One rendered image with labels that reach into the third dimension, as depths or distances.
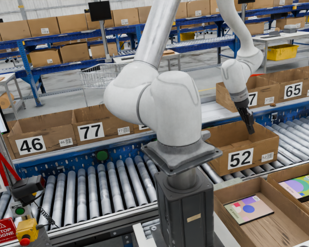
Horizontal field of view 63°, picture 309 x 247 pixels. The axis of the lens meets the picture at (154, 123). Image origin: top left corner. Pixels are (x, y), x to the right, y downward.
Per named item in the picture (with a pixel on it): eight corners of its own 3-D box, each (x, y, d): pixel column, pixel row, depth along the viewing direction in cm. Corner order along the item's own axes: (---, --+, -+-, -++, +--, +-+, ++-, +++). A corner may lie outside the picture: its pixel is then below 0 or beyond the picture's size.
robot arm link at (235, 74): (241, 94, 123) (254, 80, 129) (232, 66, 116) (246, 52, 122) (222, 94, 132) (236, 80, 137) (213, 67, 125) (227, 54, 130)
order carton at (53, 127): (15, 160, 164) (6, 136, 157) (24, 140, 190) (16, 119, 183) (78, 146, 172) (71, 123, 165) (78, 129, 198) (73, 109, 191)
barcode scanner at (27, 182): (49, 199, 106) (38, 180, 102) (20, 210, 105) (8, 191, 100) (51, 190, 112) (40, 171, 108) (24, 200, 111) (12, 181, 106)
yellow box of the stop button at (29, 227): (19, 248, 109) (13, 236, 106) (23, 233, 116) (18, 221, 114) (54, 238, 112) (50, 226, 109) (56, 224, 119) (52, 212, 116)
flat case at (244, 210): (274, 213, 118) (274, 211, 117) (238, 227, 113) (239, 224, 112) (255, 196, 130) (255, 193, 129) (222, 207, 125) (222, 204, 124)
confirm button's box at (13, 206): (13, 219, 109) (8, 207, 106) (15, 214, 112) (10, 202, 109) (30, 215, 110) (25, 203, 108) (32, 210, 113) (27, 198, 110)
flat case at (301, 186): (329, 191, 123) (330, 188, 122) (296, 201, 119) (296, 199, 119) (307, 175, 135) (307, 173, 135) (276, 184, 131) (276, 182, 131)
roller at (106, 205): (104, 223, 130) (102, 216, 128) (97, 169, 177) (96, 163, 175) (113, 221, 131) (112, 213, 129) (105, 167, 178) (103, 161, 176)
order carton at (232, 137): (219, 176, 147) (219, 151, 140) (197, 152, 173) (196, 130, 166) (277, 160, 156) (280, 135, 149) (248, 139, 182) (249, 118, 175)
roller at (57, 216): (51, 238, 125) (48, 231, 123) (59, 178, 172) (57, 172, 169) (62, 235, 126) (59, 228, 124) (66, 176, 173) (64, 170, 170)
